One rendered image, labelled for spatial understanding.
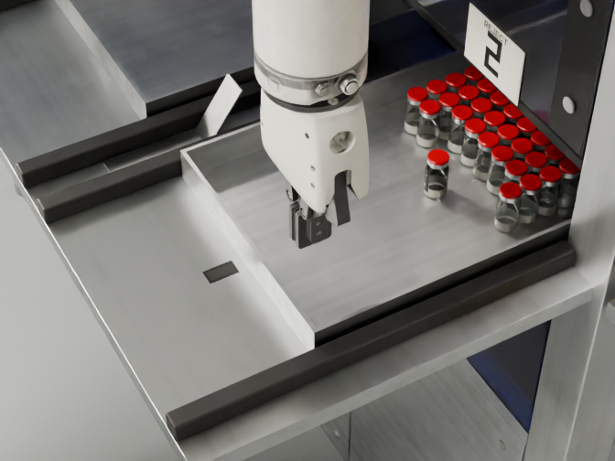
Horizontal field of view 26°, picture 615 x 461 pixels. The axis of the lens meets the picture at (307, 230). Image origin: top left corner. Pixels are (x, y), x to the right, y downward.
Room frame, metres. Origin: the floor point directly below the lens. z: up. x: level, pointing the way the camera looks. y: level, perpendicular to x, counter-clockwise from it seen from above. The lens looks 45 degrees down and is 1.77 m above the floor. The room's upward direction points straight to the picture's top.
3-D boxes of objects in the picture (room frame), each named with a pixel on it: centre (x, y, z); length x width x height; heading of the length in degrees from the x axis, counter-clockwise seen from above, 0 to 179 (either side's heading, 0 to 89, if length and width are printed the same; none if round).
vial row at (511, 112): (0.98, -0.21, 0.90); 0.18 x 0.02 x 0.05; 29
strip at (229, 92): (0.99, 0.13, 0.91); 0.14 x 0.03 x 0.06; 119
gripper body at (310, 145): (0.78, 0.00, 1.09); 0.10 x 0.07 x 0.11; 29
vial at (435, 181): (0.92, -0.12, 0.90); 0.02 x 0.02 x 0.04
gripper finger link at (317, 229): (0.77, -0.01, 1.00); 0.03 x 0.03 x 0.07; 29
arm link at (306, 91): (0.78, 0.00, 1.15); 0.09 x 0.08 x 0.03; 29
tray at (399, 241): (0.91, -0.09, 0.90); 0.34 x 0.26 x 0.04; 119
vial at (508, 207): (0.88, -0.19, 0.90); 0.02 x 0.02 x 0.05
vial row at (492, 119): (0.97, -0.19, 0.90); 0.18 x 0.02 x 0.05; 29
